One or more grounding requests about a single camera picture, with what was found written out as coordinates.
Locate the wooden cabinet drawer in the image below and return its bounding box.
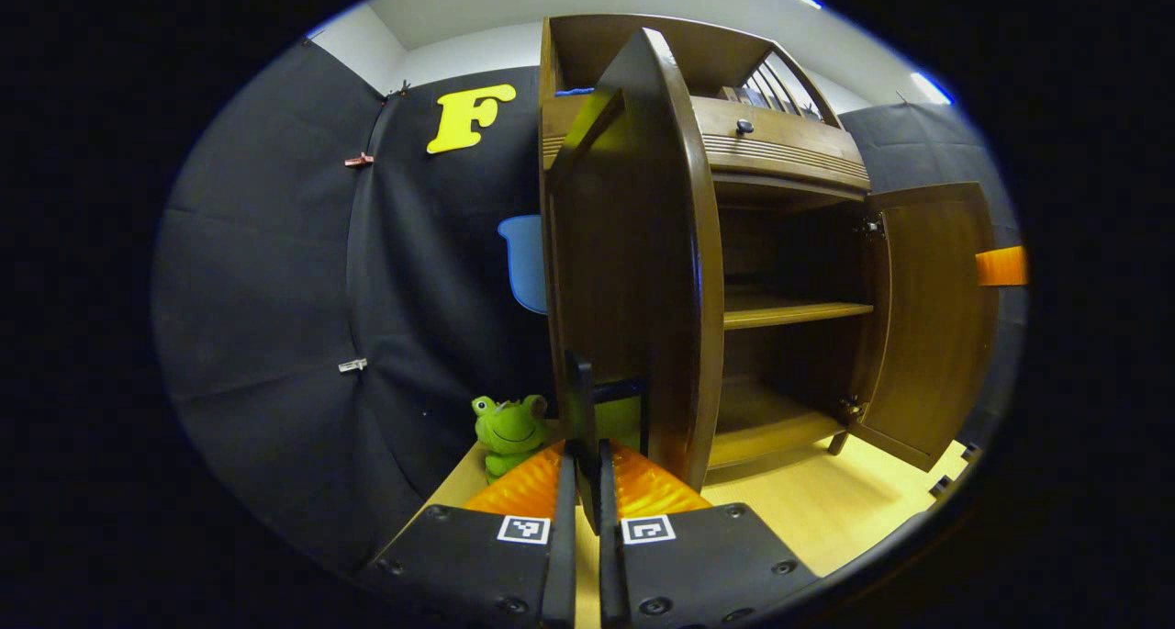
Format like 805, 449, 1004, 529
542, 92, 871, 192

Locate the black backdrop cloth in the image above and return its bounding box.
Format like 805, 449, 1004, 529
151, 37, 1024, 575

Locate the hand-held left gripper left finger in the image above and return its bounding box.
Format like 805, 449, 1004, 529
358, 441, 579, 629

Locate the small ceiling light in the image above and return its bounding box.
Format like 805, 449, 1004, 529
911, 71, 955, 107

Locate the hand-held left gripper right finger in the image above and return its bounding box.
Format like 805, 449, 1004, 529
599, 439, 818, 629

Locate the black door handle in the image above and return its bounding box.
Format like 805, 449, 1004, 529
565, 352, 651, 534

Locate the wooden double-door shoe cabinet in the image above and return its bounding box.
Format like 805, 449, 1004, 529
539, 14, 1002, 492

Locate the wooden shoe cabinet door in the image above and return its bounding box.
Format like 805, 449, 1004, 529
849, 182, 1002, 472
542, 28, 726, 492

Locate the wooden inner cabinet shelf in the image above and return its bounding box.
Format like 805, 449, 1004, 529
723, 289, 874, 330

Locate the green frog toy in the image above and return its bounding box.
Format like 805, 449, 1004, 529
472, 394, 550, 483

